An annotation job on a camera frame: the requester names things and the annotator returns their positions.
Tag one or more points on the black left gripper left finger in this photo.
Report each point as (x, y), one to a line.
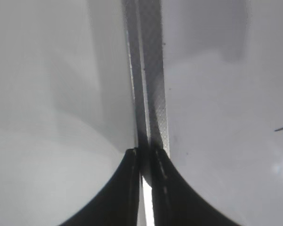
(116, 204)

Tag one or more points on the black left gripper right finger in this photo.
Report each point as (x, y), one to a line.
(175, 203)

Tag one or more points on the white board with grey frame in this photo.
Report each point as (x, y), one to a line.
(207, 82)

